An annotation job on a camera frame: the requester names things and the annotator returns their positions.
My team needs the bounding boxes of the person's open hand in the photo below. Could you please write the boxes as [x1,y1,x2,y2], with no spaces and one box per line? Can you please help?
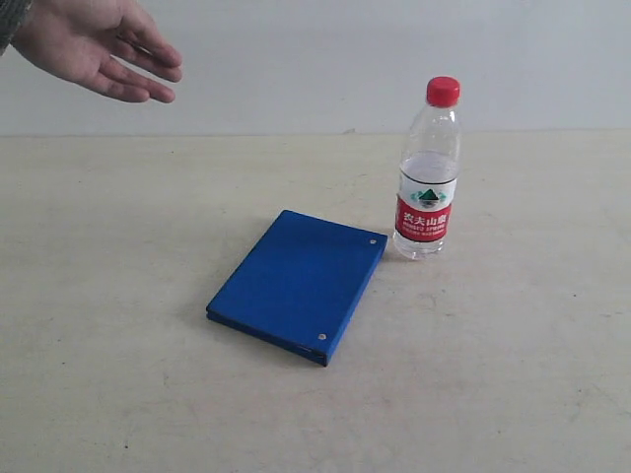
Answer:
[11,1,182,103]

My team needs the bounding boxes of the blue notebook folder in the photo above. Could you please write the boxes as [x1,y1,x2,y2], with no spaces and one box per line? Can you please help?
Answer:
[206,210,387,367]

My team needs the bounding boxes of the clear water bottle red cap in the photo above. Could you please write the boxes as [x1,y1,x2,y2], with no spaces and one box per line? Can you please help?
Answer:
[393,76,461,260]

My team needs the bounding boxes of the grey sleeved forearm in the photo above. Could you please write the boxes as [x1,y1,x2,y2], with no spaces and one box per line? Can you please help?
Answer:
[0,0,33,54]

